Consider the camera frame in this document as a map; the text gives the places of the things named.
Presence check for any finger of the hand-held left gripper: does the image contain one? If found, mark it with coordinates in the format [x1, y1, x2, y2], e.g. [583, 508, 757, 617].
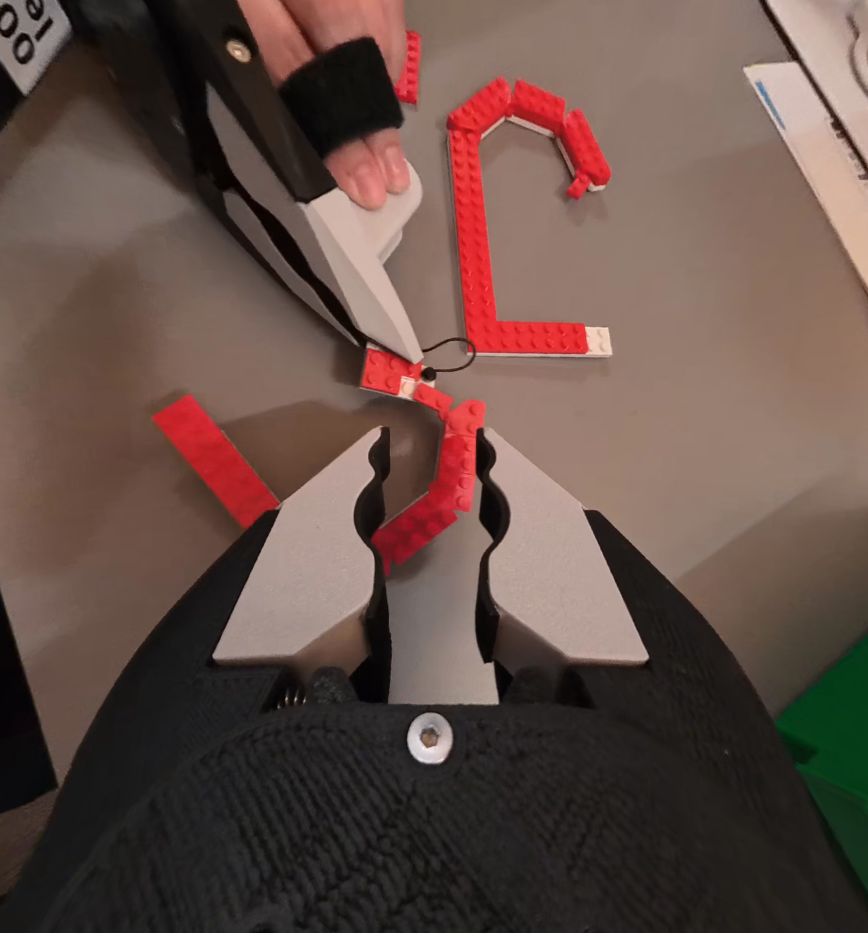
[207, 80, 368, 345]
[297, 162, 425, 363]

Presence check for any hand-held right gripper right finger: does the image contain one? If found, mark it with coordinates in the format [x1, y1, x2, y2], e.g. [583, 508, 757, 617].
[475, 426, 651, 704]

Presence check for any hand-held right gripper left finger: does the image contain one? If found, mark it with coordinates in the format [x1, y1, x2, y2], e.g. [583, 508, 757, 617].
[211, 425, 395, 704]

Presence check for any hooked red lego frame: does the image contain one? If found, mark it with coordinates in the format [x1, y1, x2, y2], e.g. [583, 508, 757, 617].
[445, 75, 615, 360]

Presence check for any black lego string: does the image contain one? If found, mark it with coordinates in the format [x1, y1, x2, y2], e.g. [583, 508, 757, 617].
[416, 337, 477, 384]

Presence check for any curved red lego assembly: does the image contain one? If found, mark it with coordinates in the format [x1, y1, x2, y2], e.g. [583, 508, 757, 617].
[359, 347, 487, 580]

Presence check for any long red lego plate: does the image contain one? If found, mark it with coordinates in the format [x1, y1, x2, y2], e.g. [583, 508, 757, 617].
[151, 394, 282, 531]

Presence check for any small red lego plate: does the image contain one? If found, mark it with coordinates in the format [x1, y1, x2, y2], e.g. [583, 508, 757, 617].
[392, 29, 422, 104]

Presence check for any person's left hand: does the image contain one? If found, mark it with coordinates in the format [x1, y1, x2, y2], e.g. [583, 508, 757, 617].
[258, 0, 415, 214]

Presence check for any green plastic box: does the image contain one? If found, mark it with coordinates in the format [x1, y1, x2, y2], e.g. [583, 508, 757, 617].
[773, 625, 868, 933]

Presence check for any white booklet with blue stripe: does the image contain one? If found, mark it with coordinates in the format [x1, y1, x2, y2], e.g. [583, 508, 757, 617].
[742, 62, 868, 369]

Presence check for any glossy printed instruction sheet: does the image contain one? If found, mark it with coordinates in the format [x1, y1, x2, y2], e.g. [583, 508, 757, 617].
[762, 0, 868, 249]

